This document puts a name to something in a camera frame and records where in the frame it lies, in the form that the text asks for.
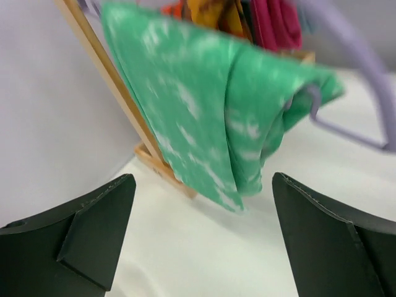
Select orange camouflage trousers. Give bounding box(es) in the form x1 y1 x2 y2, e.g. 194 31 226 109
160 0 253 43

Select lilac plastic hanger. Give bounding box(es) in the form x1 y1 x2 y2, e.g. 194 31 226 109
75 0 396 152

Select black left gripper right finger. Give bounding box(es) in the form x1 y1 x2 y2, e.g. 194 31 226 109
272 173 395 297

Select pink trousers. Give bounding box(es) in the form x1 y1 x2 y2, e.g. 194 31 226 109
251 0 303 52

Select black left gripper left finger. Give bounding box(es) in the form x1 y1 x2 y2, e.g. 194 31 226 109
1 174 136 296

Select green white trousers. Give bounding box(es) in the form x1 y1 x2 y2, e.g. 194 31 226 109
101 2 343 212

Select wooden clothes rack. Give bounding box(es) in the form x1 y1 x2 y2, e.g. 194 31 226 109
54 0 316 199

